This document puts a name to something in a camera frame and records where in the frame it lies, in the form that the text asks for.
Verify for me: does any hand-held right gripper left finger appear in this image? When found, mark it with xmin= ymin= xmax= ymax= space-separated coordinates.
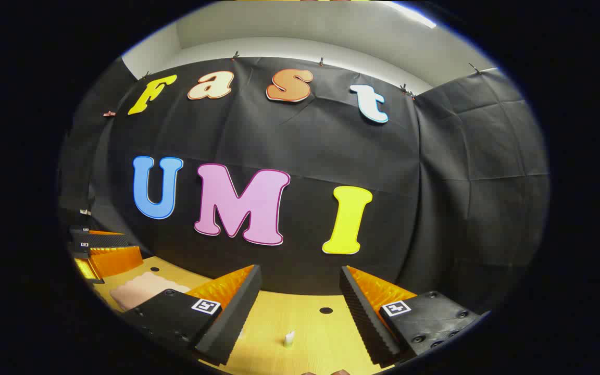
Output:
xmin=120 ymin=264 xmax=263 ymax=366

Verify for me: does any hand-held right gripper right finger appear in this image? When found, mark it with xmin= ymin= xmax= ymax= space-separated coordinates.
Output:
xmin=340 ymin=266 xmax=488 ymax=366

